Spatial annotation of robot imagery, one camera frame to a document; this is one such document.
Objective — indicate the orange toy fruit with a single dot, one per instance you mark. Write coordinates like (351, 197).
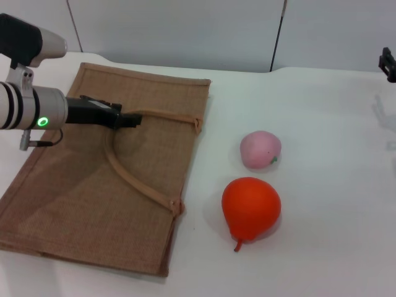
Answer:
(250, 207)

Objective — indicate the brown jute handbag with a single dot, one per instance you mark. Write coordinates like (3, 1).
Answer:
(92, 191)

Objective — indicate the pink toy peach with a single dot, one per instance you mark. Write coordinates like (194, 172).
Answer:
(260, 150)

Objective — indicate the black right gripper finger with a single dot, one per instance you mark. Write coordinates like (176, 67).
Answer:
(389, 66)

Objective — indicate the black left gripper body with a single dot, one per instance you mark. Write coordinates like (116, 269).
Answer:
(92, 113)

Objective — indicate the dark vertical wall strip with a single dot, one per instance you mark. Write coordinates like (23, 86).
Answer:
(280, 31)

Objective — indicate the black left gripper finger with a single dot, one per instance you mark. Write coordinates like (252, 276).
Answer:
(130, 120)

